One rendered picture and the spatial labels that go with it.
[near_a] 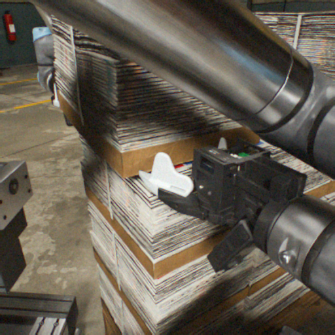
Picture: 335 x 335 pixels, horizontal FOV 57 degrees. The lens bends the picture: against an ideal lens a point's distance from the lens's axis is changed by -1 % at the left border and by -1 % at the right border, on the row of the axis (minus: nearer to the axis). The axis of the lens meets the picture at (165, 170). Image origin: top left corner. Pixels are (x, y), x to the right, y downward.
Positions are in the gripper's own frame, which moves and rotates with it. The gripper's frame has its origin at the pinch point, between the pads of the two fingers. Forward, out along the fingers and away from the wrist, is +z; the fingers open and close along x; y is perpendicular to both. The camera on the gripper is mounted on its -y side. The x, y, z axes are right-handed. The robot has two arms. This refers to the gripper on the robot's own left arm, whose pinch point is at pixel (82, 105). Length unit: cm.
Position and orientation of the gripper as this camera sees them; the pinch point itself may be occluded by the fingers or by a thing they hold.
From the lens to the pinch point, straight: 84.3
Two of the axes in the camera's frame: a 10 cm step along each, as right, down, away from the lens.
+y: 0.0, -8.9, -4.5
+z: 5.3, 3.8, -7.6
